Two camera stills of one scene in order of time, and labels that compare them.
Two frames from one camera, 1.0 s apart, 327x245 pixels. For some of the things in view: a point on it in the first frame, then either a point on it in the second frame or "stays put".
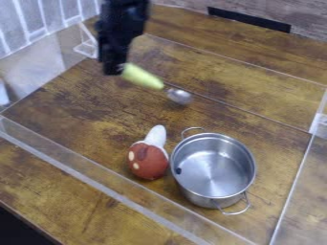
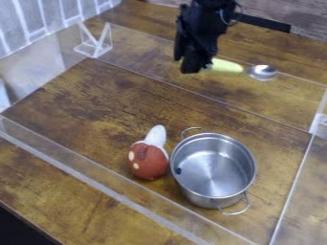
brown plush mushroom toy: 147,157 stays put
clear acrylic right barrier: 302,225 stays put
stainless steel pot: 212,167 stays put
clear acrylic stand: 88,47 stays put
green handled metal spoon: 141,77 → 259,72
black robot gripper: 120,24 → 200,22
